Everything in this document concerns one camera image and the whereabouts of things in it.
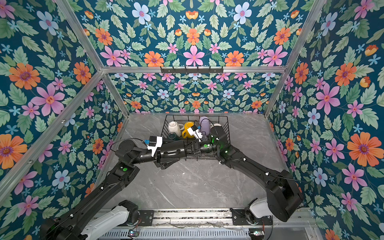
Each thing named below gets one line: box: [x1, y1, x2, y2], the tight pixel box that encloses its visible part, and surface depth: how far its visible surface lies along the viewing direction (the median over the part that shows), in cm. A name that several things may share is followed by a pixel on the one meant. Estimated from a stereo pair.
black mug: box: [160, 140, 186, 159], surface depth 60 cm
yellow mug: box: [182, 121, 195, 139], surface depth 100 cm
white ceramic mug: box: [168, 121, 184, 137], surface depth 98 cm
